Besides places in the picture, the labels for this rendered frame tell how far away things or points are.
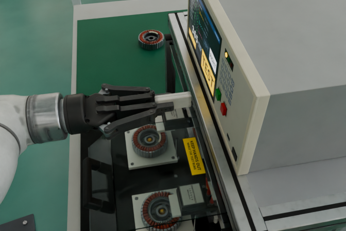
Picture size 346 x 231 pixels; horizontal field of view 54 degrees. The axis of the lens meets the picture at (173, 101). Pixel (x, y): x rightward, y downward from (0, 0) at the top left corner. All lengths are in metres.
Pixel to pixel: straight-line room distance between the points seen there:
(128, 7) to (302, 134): 1.35
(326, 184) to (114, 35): 1.18
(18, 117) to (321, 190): 0.54
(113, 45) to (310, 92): 1.14
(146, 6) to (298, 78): 1.35
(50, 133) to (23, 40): 2.47
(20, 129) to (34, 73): 2.09
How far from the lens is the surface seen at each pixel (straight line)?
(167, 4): 1.83
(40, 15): 3.37
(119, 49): 1.53
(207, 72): 0.76
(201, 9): 0.76
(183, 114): 0.99
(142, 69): 1.41
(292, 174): 0.68
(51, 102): 0.64
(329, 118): 0.61
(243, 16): 0.66
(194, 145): 0.74
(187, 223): 0.96
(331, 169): 0.71
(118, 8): 1.81
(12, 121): 0.63
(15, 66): 2.85
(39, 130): 0.64
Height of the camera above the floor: 1.66
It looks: 46 degrees down
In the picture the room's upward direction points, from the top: straight up
